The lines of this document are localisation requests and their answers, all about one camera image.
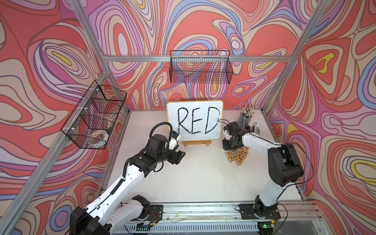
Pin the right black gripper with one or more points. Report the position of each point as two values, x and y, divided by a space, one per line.
226 147

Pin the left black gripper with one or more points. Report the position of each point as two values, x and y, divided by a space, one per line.
176 156

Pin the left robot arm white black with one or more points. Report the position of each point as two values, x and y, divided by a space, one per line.
103 216

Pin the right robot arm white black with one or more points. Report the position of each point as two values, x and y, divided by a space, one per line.
284 166

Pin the pile of wooden letter blocks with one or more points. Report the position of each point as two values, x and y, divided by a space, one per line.
237 156

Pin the whiteboard with word RED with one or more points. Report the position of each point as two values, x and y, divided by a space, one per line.
196 120

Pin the mesh cup with pencils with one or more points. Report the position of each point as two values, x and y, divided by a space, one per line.
245 117

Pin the tape roll in basket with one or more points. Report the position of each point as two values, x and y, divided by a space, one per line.
98 138

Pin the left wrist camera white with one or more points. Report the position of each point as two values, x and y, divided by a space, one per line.
173 142

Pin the black wire basket back wall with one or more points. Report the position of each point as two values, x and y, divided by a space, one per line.
200 67

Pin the black wire basket wall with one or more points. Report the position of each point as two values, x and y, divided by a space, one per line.
200 67
98 109

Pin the black wire basket left wall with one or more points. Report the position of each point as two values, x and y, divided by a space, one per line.
98 109

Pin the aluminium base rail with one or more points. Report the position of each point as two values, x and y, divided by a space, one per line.
231 218

